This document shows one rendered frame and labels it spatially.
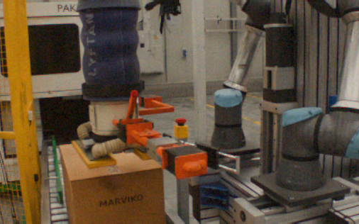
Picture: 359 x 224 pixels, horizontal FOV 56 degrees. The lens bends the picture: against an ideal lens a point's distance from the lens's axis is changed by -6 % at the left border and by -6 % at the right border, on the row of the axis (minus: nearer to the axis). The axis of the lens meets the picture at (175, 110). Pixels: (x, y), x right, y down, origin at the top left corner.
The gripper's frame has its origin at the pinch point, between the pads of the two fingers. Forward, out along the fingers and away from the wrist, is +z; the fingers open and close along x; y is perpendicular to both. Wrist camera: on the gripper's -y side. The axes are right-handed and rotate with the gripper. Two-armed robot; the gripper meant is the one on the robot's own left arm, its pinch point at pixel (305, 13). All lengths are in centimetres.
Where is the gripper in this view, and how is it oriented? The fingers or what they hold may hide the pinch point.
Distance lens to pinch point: 77.4
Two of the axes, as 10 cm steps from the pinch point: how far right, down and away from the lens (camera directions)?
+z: 0.3, 9.8, 1.7
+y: 9.5, -0.8, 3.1
